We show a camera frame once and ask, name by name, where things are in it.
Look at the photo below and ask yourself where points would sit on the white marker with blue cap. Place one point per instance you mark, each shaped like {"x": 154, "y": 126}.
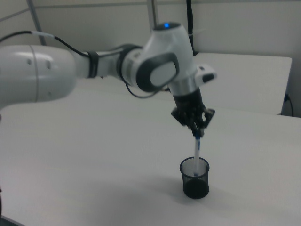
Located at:
{"x": 197, "y": 155}

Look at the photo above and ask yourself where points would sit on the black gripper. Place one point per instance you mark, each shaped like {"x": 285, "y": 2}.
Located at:
{"x": 188, "y": 103}

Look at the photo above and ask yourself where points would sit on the grey partition post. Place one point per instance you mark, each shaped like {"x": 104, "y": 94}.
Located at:
{"x": 152, "y": 13}
{"x": 37, "y": 23}

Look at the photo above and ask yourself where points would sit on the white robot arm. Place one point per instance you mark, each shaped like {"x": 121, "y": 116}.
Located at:
{"x": 164, "y": 47}

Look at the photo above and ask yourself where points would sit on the black mesh pen cup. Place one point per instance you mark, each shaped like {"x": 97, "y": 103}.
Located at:
{"x": 195, "y": 188}

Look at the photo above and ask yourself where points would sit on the black camera stand pole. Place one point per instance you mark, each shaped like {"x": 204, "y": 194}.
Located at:
{"x": 190, "y": 23}

